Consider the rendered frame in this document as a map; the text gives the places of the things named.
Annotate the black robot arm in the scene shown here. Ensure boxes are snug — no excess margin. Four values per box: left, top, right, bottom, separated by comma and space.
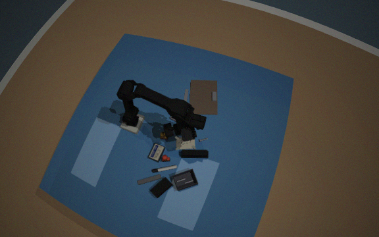
117, 80, 207, 142

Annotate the brown flat board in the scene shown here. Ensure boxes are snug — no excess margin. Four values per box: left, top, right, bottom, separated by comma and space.
189, 80, 218, 115

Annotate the beige taped card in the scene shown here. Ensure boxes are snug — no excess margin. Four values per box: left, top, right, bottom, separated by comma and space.
175, 136, 196, 150

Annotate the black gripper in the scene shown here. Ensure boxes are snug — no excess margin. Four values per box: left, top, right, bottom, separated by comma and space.
163, 123, 189, 138

